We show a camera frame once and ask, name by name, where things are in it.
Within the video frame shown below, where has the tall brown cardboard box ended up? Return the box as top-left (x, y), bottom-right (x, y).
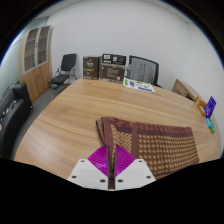
top-left (82, 55), bottom-right (101, 81)

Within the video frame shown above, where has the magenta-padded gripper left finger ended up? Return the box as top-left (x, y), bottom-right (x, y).
top-left (67, 144), bottom-right (110, 191)

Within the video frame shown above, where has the brown patterned towel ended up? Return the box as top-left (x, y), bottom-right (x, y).
top-left (95, 116), bottom-right (200, 190)

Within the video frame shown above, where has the black leather sofa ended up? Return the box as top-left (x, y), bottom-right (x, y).
top-left (0, 83), bottom-right (35, 160)

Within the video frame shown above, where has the wide dark cardboard box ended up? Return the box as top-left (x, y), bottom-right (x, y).
top-left (98, 53), bottom-right (128, 84)

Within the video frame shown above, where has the black visitor chair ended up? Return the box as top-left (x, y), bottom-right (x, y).
top-left (49, 53), bottom-right (78, 98)

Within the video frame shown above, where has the tall wooden glass-door cabinet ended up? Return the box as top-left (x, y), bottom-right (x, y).
top-left (18, 24), bottom-right (54, 103)

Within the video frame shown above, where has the small blue box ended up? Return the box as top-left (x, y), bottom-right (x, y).
top-left (205, 117), bottom-right (213, 130)

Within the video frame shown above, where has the black mesh office chair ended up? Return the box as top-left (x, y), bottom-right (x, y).
top-left (124, 55), bottom-right (165, 89)

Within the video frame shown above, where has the small green box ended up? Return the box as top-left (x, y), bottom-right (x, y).
top-left (209, 119), bottom-right (217, 134)

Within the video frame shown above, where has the white printed paper sheet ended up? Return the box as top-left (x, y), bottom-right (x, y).
top-left (122, 77), bottom-right (156, 94)

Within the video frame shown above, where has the purple sign card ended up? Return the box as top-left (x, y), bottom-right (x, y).
top-left (203, 95), bottom-right (218, 119)

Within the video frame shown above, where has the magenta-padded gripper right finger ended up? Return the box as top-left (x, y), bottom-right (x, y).
top-left (114, 144), bottom-right (157, 191)

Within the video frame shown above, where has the low wooden sideboard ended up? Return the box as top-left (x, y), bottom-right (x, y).
top-left (171, 78), bottom-right (206, 103)

